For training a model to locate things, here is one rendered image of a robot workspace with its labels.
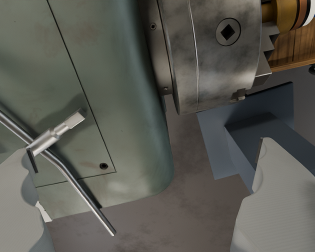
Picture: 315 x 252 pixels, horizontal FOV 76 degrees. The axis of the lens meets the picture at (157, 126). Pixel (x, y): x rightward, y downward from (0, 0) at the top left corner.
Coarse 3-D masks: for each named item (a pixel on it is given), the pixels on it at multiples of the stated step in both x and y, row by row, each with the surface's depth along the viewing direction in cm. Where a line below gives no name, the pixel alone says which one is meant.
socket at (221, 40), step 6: (228, 18) 26; (222, 24) 26; (228, 24) 27; (234, 24) 26; (216, 30) 27; (222, 30) 29; (228, 30) 29; (234, 30) 27; (216, 36) 27; (222, 36) 27; (228, 36) 28; (234, 36) 27; (222, 42) 27; (228, 42) 27
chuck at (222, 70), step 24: (192, 0) 26; (216, 0) 25; (240, 0) 25; (192, 24) 26; (216, 24) 26; (240, 24) 26; (216, 48) 28; (240, 48) 28; (216, 72) 30; (240, 72) 30; (216, 96) 34; (240, 96) 37
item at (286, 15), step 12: (276, 0) 35; (288, 0) 36; (300, 0) 36; (264, 12) 37; (276, 12) 36; (288, 12) 36; (300, 12) 36; (276, 24) 37; (288, 24) 37; (300, 24) 39
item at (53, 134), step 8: (80, 112) 28; (64, 120) 28; (72, 120) 28; (80, 120) 28; (48, 128) 29; (56, 128) 29; (64, 128) 28; (40, 136) 29; (48, 136) 29; (56, 136) 29; (32, 144) 29; (40, 144) 29; (48, 144) 29
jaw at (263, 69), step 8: (264, 24) 37; (272, 24) 37; (264, 32) 37; (272, 32) 36; (264, 40) 36; (272, 40) 38; (264, 48) 36; (272, 48) 35; (264, 56) 35; (264, 64) 35; (256, 72) 34; (264, 72) 34; (256, 80) 35; (264, 80) 36; (232, 96) 37
